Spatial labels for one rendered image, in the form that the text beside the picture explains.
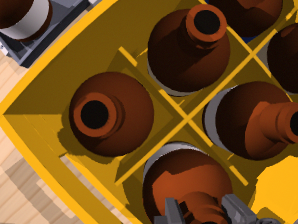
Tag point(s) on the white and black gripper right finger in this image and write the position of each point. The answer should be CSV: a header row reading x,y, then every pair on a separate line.
x,y
239,213

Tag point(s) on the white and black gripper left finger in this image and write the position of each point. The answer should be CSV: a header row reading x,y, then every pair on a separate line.
x,y
173,214

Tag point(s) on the dark grey rectangular tray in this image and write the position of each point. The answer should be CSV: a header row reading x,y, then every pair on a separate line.
x,y
64,13

